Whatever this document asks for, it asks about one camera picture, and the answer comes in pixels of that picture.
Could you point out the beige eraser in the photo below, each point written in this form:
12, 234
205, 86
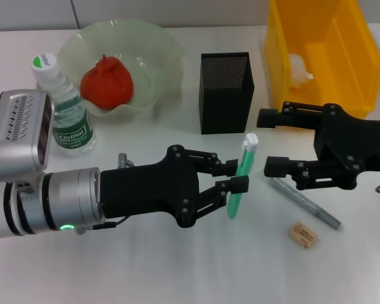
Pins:
304, 236

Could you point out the white paper ball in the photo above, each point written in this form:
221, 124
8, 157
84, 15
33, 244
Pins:
299, 71

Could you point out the grey pen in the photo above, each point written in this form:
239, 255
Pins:
313, 207

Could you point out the yellow plastic bin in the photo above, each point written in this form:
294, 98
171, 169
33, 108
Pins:
335, 82

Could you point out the green glass fruit plate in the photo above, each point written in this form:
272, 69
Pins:
152, 63

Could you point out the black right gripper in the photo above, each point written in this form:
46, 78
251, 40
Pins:
361, 149

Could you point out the black mesh pen holder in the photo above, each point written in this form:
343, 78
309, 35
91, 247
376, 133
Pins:
225, 104

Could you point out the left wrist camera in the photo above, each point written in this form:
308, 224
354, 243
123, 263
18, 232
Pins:
19, 136

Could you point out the green pen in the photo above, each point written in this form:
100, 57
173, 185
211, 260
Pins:
247, 152

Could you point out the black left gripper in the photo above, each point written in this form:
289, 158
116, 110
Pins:
145, 190

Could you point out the clear green-label water bottle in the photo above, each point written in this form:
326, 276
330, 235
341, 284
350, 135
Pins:
73, 126

